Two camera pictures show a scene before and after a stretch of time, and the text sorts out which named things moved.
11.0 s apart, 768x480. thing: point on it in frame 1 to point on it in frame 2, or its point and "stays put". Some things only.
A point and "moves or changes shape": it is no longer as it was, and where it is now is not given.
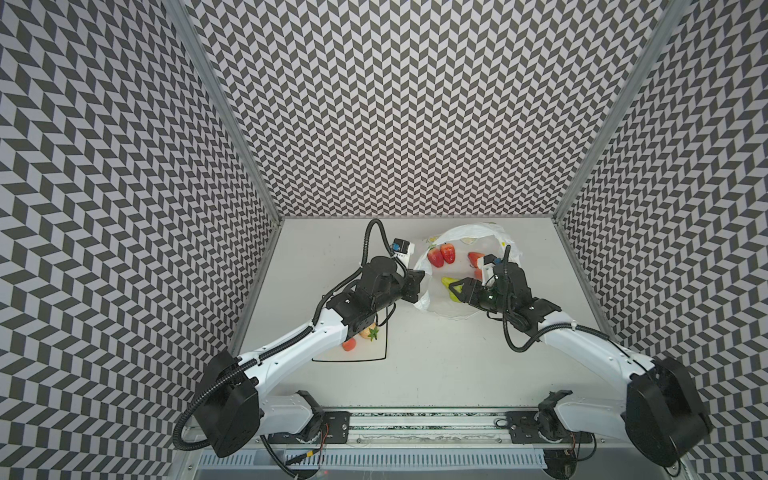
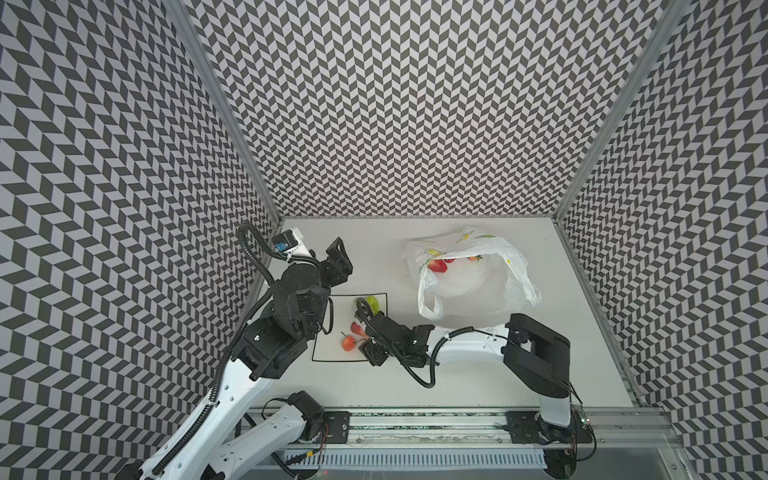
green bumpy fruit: [448, 280] moves or changes shape
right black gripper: [475, 289] to [383, 333]
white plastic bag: [453, 254] stays put
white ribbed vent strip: [382, 460] stays put
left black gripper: [413, 281] to [337, 265]
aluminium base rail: [439, 430] stays put
